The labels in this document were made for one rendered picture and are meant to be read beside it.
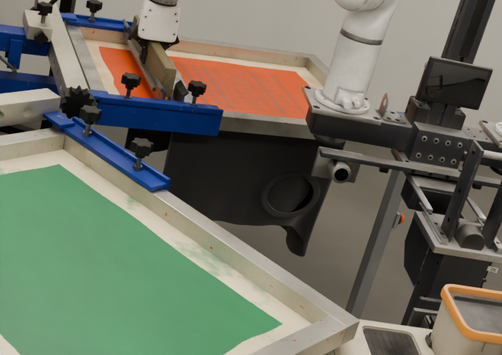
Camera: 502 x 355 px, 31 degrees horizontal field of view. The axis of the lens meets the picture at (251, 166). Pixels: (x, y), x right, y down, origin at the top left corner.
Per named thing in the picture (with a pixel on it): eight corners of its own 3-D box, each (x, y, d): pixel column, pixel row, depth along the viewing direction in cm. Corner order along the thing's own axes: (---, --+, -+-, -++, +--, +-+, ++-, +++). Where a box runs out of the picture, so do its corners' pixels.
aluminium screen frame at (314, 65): (311, 65, 285) (314, 54, 284) (390, 146, 236) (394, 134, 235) (62, 32, 256) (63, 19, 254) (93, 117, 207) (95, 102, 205)
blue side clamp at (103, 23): (163, 48, 269) (167, 26, 266) (166, 54, 264) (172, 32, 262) (62, 35, 257) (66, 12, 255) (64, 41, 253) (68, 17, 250)
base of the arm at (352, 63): (377, 123, 194) (399, 56, 188) (321, 113, 191) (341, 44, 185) (361, 97, 208) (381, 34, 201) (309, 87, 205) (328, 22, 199)
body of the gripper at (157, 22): (146, -2, 225) (138, 39, 229) (186, 4, 228) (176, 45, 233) (141, -11, 231) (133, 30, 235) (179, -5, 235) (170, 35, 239)
